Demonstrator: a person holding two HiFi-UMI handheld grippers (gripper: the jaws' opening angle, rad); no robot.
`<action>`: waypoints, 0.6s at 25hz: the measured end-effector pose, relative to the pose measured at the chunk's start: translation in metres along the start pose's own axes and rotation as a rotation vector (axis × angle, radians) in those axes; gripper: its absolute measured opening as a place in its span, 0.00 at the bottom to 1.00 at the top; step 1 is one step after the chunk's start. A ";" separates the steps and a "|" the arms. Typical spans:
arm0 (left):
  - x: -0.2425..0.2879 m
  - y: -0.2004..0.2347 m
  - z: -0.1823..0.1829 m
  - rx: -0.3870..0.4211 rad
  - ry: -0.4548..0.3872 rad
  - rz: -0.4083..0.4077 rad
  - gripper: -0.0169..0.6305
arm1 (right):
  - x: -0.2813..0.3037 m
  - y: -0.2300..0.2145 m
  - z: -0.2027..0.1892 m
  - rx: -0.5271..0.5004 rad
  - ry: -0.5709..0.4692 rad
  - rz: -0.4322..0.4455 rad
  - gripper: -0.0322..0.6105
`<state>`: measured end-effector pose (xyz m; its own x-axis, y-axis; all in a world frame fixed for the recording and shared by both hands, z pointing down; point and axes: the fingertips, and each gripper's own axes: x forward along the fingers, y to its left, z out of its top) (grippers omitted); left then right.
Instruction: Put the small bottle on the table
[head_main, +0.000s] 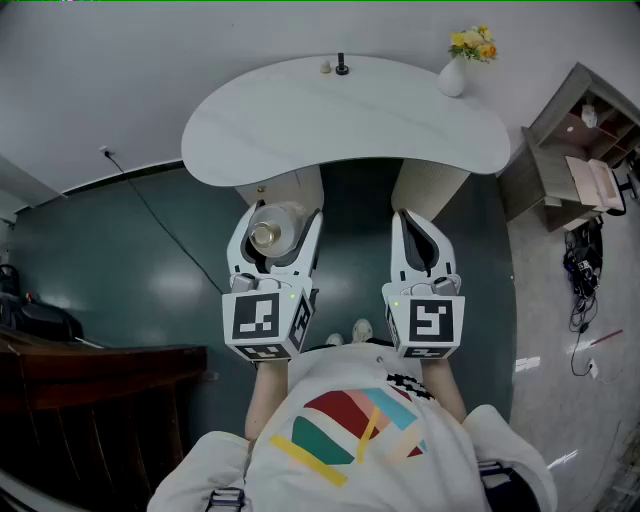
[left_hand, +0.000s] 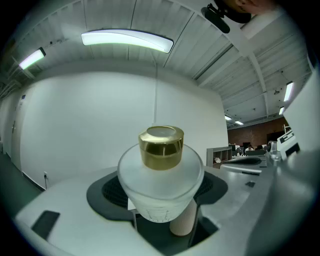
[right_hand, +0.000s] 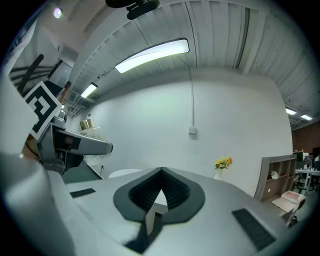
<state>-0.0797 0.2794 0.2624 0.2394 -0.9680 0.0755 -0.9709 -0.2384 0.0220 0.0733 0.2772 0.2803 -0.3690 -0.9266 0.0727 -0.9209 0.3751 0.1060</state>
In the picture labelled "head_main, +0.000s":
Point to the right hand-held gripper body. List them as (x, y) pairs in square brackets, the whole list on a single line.
[(430, 325)]

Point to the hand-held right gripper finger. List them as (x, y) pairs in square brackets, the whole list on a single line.
[(445, 255), (398, 255)]

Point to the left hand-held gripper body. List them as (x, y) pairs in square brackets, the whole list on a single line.
[(260, 320)]

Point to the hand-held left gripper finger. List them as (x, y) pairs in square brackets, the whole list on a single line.
[(236, 250), (309, 245)]

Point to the clear glass jar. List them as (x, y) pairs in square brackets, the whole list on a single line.
[(270, 232)]

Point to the person's left forearm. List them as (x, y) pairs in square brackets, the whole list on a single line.
[(265, 400)]

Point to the person's right forearm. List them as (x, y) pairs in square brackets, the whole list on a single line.
[(445, 390)]

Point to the white curved table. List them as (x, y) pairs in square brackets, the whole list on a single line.
[(325, 130)]

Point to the person's right white shoe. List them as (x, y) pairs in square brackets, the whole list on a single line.
[(362, 330)]

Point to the person's white shoe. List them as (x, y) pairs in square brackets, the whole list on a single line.
[(362, 330), (335, 340)]

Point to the person's left white shoe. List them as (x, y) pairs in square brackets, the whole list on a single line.
[(335, 340)]

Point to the person's white printed sweatshirt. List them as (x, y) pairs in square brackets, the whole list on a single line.
[(310, 380)]

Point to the white paper sheet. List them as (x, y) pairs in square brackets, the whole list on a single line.
[(527, 364)]

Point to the grey shelf cabinet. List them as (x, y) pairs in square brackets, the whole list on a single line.
[(530, 170)]

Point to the pink box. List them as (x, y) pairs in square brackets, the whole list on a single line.
[(595, 182)]

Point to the white power adapter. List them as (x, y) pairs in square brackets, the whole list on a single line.
[(592, 368)]

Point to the dark wooden furniture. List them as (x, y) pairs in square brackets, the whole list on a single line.
[(100, 390)]

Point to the white ribbed vase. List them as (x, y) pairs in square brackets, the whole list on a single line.
[(451, 80)]

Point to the red stick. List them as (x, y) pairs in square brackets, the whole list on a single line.
[(607, 336)]

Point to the small beige ornament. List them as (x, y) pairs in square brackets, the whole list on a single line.
[(325, 68)]

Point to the black lipstick tube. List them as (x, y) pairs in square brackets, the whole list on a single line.
[(342, 69)]

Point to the small white figurine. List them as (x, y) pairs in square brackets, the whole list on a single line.
[(590, 115)]

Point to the black chair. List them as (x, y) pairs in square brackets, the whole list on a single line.
[(45, 320)]

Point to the yellow flower bouquet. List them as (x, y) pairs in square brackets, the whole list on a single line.
[(472, 42)]

